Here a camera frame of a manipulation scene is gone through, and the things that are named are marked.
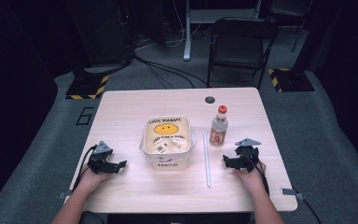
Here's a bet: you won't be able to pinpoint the white smiley face bag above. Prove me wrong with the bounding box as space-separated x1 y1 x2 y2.
139 115 198 172

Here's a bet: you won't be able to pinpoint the white straw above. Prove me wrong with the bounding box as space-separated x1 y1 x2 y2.
202 132 213 189

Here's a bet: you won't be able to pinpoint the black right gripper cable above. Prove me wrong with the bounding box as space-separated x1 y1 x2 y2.
241 152 270 197

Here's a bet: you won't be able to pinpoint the black folding chair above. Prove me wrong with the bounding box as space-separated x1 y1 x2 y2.
206 17 279 91

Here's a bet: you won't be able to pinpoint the black floor cables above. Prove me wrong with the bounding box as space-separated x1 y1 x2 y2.
132 53 211 90

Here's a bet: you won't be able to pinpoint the white desk frame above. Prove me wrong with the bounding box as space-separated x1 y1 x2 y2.
183 0 264 62

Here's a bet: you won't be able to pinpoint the white tangled cables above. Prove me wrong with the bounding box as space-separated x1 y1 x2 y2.
135 0 208 50

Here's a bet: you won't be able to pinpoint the black yellow striped stand base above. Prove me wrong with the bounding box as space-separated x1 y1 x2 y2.
65 66 110 101
268 67 315 93

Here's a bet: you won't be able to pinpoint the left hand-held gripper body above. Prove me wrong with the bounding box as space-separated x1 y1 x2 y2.
88 140 114 175

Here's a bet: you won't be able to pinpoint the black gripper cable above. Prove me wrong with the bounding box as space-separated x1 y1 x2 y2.
72 145 98 191
241 152 270 197

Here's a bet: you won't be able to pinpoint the grey table clamp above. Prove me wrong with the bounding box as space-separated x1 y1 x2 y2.
58 189 73 201
280 187 306 201

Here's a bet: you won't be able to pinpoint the black clamp cable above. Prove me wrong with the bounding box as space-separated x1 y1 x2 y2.
301 198 323 224

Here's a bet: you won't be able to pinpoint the black stool seat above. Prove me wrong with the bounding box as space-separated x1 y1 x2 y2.
79 210 107 224

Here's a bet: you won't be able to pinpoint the person's right hand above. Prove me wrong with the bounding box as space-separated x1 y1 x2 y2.
232 161 267 194

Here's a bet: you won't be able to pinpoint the person's left hand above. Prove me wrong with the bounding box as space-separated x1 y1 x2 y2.
77 166 114 191

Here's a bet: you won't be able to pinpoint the clear bottle with red cap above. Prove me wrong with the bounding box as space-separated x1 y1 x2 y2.
209 105 229 147

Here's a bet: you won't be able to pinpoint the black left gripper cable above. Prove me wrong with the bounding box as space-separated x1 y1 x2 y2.
72 145 98 191

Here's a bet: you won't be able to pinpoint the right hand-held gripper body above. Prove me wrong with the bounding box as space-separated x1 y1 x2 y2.
234 137 262 173

